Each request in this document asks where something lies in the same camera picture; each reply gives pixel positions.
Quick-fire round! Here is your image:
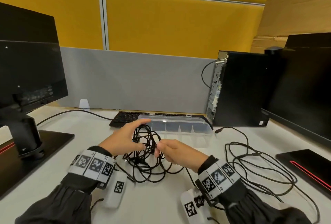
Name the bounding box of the person's right hand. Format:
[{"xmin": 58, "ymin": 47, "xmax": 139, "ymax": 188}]
[{"xmin": 155, "ymin": 139, "xmax": 209, "ymax": 174}]

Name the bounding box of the person's left hand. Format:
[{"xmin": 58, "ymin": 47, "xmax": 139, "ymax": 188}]
[{"xmin": 98, "ymin": 119, "xmax": 153, "ymax": 157}]

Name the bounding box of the tangle of black cables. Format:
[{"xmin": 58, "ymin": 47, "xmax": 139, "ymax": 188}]
[{"xmin": 113, "ymin": 124, "xmax": 185, "ymax": 183}]

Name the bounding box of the clear plastic compartment box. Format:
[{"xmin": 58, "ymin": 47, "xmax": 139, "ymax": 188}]
[{"xmin": 137, "ymin": 114, "xmax": 214, "ymax": 148}]

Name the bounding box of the long black braided cable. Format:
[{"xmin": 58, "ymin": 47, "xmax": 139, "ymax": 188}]
[{"xmin": 215, "ymin": 127, "xmax": 321, "ymax": 223}]

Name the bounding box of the person's left forearm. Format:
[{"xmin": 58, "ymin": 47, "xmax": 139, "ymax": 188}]
[{"xmin": 15, "ymin": 145, "xmax": 117, "ymax": 224}]

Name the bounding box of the person's right forearm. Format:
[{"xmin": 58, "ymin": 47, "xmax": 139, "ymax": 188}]
[{"xmin": 198, "ymin": 155, "xmax": 319, "ymax": 224}]

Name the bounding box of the brown cardboard box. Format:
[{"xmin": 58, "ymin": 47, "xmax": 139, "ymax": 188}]
[{"xmin": 251, "ymin": 0, "xmax": 331, "ymax": 53}]

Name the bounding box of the black keyboard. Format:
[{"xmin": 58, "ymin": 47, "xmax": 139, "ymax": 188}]
[{"xmin": 109, "ymin": 111, "xmax": 207, "ymax": 128}]

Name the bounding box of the left wrist marker band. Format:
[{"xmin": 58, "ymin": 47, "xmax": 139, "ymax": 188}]
[{"xmin": 68, "ymin": 149, "xmax": 116, "ymax": 189}]

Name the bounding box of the wrist marker band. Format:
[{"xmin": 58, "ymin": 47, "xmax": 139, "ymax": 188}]
[
  {"xmin": 198, "ymin": 160, "xmax": 241, "ymax": 201},
  {"xmin": 68, "ymin": 149, "xmax": 116, "ymax": 189}
]

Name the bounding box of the right wrist marker band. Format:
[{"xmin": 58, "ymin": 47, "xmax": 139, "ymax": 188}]
[{"xmin": 198, "ymin": 160, "xmax": 241, "ymax": 201}]

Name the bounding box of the grey desk partition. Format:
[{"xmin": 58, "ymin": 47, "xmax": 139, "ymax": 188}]
[{"xmin": 59, "ymin": 47, "xmax": 218, "ymax": 112}]

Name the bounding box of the black desktop computer tower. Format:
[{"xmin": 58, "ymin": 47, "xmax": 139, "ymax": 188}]
[{"xmin": 206, "ymin": 50, "xmax": 271, "ymax": 128}]

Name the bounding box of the black monitor with square stand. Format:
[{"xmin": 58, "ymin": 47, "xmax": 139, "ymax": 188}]
[{"xmin": 0, "ymin": 2, "xmax": 76, "ymax": 198}]

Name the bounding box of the yellow partition panel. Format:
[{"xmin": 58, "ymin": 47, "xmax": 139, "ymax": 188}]
[{"xmin": 0, "ymin": 0, "xmax": 290, "ymax": 60}]

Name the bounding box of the grey webcam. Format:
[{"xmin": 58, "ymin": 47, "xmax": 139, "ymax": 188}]
[{"xmin": 264, "ymin": 46, "xmax": 283, "ymax": 55}]

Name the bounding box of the wide black monitor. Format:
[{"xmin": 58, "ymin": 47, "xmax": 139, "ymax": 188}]
[{"xmin": 261, "ymin": 32, "xmax": 331, "ymax": 142}]

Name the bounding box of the black desk power cable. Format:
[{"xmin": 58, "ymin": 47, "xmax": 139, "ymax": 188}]
[{"xmin": 37, "ymin": 109, "xmax": 113, "ymax": 126}]

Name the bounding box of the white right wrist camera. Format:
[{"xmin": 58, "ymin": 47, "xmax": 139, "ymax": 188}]
[{"xmin": 180, "ymin": 189, "xmax": 211, "ymax": 224}]

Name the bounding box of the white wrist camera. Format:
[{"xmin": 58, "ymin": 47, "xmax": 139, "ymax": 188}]
[
  {"xmin": 180, "ymin": 189, "xmax": 211, "ymax": 224},
  {"xmin": 103, "ymin": 171, "xmax": 127, "ymax": 208}
]

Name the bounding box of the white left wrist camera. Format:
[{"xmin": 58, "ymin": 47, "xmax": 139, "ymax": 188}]
[{"xmin": 103, "ymin": 171, "xmax": 127, "ymax": 208}]

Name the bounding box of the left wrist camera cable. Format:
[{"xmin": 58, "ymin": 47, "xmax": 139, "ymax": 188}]
[{"xmin": 90, "ymin": 198, "xmax": 104, "ymax": 211}]

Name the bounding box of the thin lock cable silver plug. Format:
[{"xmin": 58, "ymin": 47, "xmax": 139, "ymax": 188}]
[{"xmin": 201, "ymin": 58, "xmax": 228, "ymax": 89}]

